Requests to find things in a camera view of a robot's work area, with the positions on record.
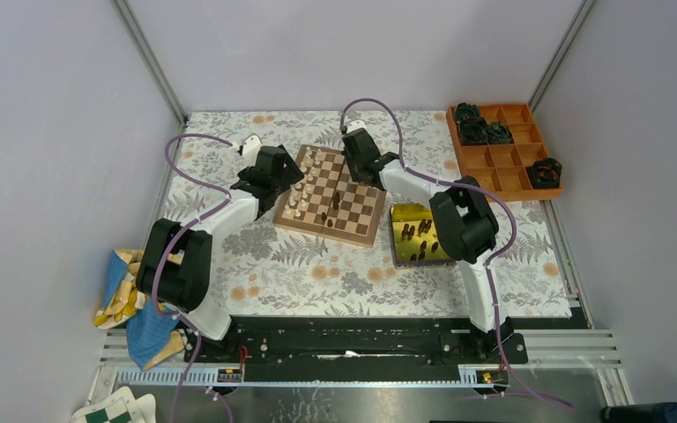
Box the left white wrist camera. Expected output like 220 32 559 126
238 135 263 161

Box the green checkered paper board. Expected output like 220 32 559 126
71 387 157 423

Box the black part on tray edge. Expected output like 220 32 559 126
526 157 562 189

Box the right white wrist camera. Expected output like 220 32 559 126
343 120 367 134

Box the black cylinder object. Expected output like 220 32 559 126
599 402 677 423

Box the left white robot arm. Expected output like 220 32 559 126
136 145 304 362

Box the black part in tray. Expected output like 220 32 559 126
453 102 514 146

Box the yellow tin box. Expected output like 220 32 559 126
389 204 456 269

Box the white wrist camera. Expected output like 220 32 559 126
343 120 367 134
238 135 263 161

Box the orange compartment tray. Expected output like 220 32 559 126
446 103 563 202

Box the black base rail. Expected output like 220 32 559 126
183 316 529 382

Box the blue yellow cloth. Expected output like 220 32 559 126
93 249 184 371

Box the wooden chess board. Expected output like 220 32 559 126
273 145 386 248

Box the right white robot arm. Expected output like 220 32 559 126
342 127 506 363

